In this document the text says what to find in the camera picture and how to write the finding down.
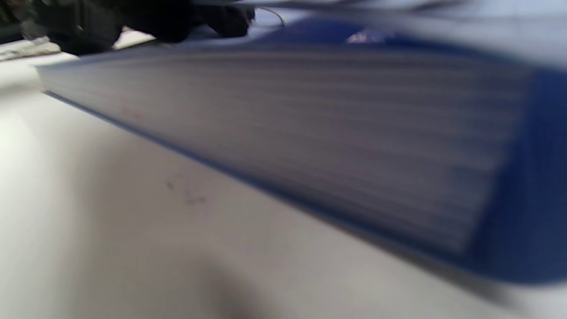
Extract person's left hand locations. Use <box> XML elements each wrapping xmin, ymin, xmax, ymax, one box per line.
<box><xmin>22</xmin><ymin>0</ymin><xmax>256</xmax><ymax>56</ymax></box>

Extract blue accordion folder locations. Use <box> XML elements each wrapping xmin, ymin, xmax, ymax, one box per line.
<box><xmin>38</xmin><ymin>0</ymin><xmax>567</xmax><ymax>284</ymax></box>

